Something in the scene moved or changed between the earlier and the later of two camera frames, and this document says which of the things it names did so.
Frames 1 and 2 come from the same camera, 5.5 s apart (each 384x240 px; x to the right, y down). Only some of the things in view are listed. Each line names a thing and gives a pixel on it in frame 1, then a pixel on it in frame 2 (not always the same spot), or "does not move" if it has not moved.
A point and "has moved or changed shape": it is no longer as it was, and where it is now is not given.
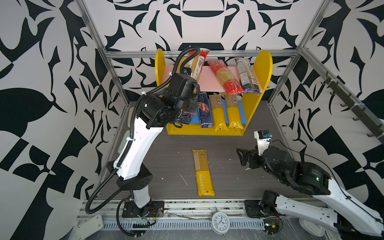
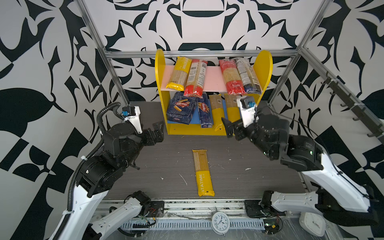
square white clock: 312,228 does not move
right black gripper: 252,153 -> 231,128
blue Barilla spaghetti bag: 205,114 does not move
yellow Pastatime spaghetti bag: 203,176 does not move
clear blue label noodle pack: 248,78 does not move
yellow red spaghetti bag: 197,63 has moved or changed shape
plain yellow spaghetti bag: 217,108 does not move
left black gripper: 190,97 -> 156,133
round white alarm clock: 220,223 does not move
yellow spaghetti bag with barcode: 231,102 does not move
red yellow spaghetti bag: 227,78 has moved or changed shape
